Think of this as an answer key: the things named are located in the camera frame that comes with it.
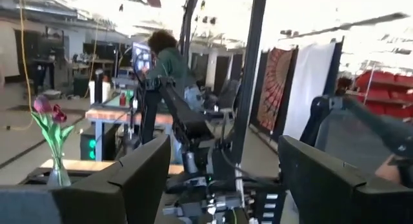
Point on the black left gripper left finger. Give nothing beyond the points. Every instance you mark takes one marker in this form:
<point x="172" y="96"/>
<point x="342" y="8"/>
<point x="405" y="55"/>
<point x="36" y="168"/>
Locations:
<point x="113" y="191"/>

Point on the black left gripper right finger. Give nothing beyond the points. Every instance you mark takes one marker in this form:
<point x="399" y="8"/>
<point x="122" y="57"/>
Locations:
<point x="322" y="191"/>

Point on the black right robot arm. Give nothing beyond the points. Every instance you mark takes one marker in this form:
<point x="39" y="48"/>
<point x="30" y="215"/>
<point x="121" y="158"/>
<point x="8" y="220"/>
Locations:
<point x="184" y="116"/>

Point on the clear glass vase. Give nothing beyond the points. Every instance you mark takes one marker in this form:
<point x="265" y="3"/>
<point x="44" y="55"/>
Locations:
<point x="58" y="177"/>

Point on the black box with green lights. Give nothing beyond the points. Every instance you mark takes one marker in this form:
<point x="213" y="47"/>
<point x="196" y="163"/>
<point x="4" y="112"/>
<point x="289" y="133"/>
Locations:
<point x="92" y="148"/>

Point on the black mesh chair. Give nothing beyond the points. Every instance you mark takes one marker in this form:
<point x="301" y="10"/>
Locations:
<point x="338" y="137"/>

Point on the person's hand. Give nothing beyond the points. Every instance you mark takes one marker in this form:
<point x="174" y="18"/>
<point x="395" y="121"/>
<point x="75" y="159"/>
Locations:
<point x="385" y="170"/>

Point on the white board panel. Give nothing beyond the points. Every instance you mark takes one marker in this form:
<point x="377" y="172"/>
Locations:
<point x="309" y="88"/>

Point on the red patterned tapestry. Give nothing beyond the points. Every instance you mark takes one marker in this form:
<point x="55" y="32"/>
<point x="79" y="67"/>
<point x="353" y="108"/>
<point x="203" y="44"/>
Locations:
<point x="274" y="88"/>

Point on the red storage bins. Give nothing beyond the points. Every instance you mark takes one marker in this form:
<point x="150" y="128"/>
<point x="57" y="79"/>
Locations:
<point x="387" y="95"/>

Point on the black office chair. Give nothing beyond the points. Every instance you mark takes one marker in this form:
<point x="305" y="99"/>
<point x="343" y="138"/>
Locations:
<point x="226" y="98"/>

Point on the lit computer monitor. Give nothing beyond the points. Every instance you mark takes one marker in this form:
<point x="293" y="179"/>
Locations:
<point x="141" y="57"/>

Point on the person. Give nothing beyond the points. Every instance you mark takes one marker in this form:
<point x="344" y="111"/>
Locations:
<point x="169" y="64"/>

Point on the black aluminium frame post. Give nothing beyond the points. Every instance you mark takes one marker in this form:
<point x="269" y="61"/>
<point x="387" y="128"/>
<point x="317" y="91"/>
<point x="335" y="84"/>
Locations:
<point x="248" y="72"/>

